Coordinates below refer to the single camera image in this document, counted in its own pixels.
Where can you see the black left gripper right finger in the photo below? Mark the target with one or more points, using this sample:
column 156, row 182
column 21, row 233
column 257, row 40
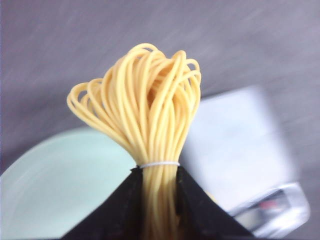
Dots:
column 201, row 218

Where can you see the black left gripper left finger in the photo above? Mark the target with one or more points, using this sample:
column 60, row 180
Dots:
column 117, row 218

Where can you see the yellow vermicelli noodle bundle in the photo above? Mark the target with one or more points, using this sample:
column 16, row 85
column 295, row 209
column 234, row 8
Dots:
column 146, row 103

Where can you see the silver digital kitchen scale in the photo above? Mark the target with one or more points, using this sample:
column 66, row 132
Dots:
column 236, row 152

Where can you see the light green plate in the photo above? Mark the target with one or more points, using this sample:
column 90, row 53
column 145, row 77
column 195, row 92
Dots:
column 58, row 182

